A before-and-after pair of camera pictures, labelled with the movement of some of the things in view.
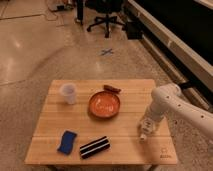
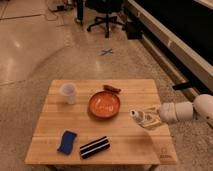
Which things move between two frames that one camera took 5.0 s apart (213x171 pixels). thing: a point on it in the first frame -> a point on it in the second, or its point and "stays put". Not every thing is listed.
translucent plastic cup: [69, 90] stays put
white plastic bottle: [147, 127] -> [138, 115]
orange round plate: [104, 104] stays put
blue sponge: [68, 139] stays put
